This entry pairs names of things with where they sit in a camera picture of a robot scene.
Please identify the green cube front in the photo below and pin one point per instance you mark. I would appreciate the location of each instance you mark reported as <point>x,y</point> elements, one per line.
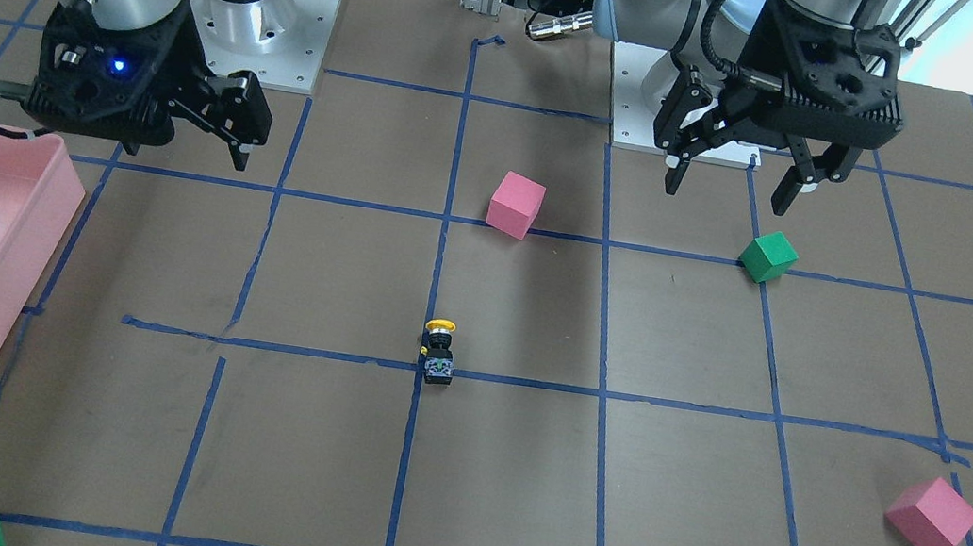
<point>768,257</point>

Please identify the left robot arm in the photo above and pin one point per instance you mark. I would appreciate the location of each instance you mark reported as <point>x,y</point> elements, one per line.
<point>725,38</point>

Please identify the yellow push button switch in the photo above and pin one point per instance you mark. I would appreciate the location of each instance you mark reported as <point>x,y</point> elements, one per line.
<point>437,359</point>

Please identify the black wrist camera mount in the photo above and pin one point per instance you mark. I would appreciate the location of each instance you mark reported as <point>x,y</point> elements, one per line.
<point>93,82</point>

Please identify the pink cube near left gripper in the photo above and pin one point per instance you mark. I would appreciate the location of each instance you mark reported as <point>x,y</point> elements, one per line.
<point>931,513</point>

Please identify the pink cube centre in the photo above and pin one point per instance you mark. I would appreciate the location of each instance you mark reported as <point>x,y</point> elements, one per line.
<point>514,205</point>

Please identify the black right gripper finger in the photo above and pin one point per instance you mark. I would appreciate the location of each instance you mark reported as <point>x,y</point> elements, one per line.
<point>232,108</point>

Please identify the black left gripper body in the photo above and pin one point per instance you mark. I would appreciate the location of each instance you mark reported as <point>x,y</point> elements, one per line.
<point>743,102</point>

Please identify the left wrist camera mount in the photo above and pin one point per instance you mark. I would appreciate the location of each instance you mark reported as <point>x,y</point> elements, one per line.
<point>851,70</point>

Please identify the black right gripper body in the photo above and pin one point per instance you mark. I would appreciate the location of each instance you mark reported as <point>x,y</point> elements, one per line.
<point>190,75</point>

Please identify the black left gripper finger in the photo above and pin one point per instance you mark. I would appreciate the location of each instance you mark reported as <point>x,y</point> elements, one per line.
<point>809,171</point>
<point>678,162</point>

